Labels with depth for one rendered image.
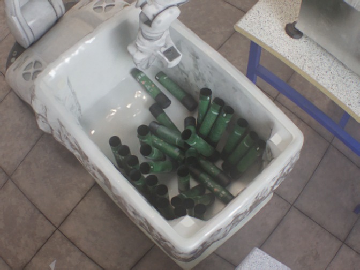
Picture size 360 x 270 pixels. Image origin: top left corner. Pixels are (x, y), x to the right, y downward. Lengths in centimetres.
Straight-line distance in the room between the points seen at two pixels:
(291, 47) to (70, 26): 98
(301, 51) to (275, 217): 79
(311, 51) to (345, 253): 95
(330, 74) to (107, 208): 103
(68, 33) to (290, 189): 108
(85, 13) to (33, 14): 25
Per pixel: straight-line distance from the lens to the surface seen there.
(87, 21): 181
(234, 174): 128
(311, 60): 117
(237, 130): 122
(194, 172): 128
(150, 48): 111
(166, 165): 124
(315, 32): 113
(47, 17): 188
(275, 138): 112
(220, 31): 211
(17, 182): 191
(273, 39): 118
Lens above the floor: 168
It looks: 64 degrees down
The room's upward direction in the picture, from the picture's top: 4 degrees counter-clockwise
